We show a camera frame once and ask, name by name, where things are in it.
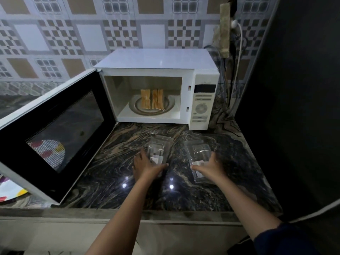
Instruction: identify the person's left hand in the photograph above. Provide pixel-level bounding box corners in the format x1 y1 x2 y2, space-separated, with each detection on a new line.
132 149 169 182

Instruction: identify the person's right hand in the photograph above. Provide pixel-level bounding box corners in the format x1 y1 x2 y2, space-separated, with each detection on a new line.
190 152 226 184

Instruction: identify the clear plastic container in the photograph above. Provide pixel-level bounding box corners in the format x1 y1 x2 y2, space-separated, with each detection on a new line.
147 134 174 168
183 139 217 185

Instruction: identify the person's right forearm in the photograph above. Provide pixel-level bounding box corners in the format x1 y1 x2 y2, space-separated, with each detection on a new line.
213 175 282 240

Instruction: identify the person's left forearm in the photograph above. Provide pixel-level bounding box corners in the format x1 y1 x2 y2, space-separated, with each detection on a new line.
85 173 160 255

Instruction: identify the glass microwave turntable plate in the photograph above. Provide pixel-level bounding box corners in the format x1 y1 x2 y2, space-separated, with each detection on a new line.
129 94 176 116

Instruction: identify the toasted bread slice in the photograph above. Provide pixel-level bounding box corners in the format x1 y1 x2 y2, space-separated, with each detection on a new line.
140 89 151 110
151 89 165 111

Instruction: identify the microwave oven door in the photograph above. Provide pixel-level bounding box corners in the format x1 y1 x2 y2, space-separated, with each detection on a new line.
0 68 117 205

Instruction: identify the white microwave oven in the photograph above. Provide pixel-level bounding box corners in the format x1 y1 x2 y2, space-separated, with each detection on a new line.
93 48 220 131

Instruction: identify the dark blue sleeve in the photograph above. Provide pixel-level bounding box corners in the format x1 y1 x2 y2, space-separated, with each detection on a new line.
253 222 320 255

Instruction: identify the black refrigerator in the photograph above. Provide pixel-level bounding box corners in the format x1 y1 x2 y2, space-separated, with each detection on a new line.
235 0 340 224

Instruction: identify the hanging scrub sponge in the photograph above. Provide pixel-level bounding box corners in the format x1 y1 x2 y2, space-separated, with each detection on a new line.
219 2 231 58

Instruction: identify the polka dot plate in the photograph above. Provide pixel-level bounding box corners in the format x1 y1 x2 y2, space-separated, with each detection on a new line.
0 175 29 203

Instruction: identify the black cable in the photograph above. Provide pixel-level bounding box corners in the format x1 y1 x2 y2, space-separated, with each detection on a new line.
230 32 237 106

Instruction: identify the white power cable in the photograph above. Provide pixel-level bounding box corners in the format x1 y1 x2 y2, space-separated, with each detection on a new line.
289 199 340 224

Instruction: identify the white cable with plug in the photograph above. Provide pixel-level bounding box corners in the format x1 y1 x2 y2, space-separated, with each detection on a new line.
230 19 244 105

